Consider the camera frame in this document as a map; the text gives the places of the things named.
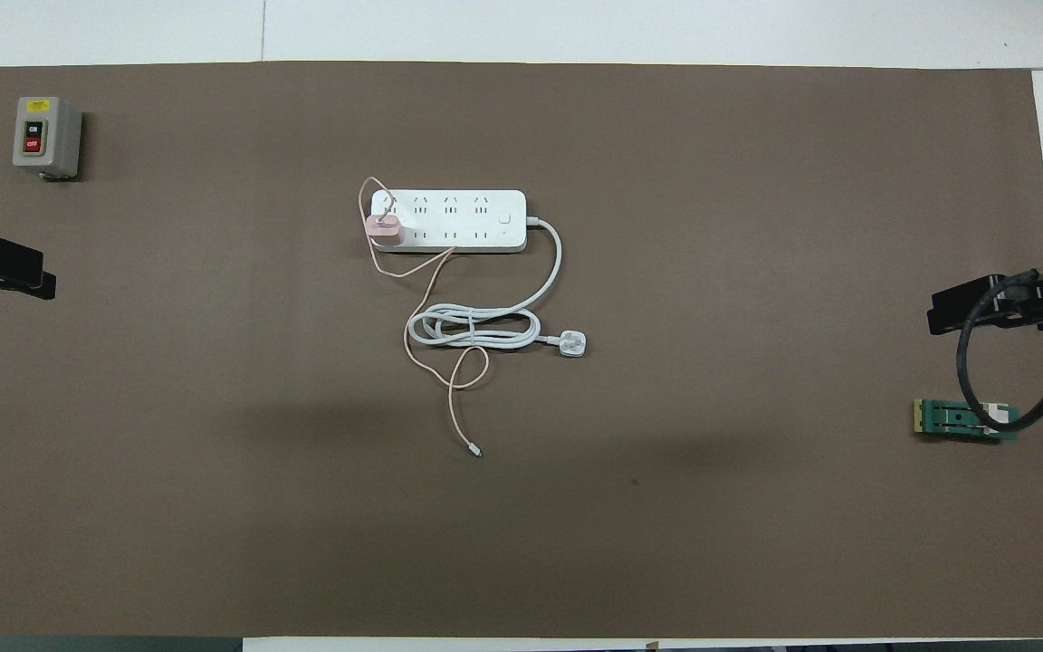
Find pink charger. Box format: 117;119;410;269
365;212;406;248

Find green slotted board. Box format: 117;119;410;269
913;398;1021;444

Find white power strip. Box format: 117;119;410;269
371;188;528;254

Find black cable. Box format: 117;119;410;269
955;269;1043;432

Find white power cord with plug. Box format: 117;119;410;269
406;216;589;360

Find pink charging cable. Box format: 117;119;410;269
358;177;491;458

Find grey on-off switch box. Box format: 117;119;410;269
13;96;84;183

